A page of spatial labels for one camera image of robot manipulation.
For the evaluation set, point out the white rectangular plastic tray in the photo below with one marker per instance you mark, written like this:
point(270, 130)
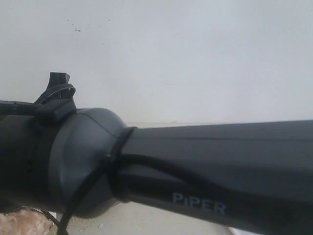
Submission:
point(235, 231)

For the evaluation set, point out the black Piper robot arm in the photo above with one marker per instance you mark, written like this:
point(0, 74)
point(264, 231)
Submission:
point(256, 177)

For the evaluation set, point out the brown teddy bear striped shirt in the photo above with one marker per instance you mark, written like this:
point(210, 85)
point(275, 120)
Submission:
point(24, 222)

